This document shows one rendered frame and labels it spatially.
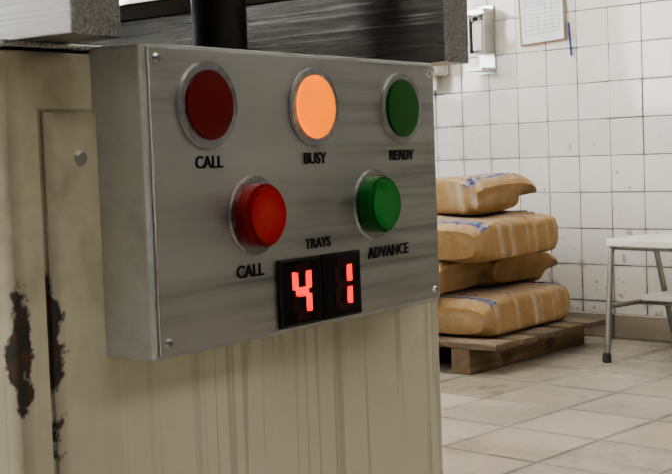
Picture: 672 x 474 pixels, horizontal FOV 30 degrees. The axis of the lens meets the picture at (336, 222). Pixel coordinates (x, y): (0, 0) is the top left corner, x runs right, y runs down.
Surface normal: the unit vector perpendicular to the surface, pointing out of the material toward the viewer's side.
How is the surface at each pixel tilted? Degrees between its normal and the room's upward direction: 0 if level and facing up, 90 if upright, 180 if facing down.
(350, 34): 90
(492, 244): 90
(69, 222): 90
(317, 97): 90
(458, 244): 103
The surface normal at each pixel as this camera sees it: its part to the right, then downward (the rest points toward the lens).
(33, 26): -0.59, 0.07
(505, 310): 0.78, 0.00
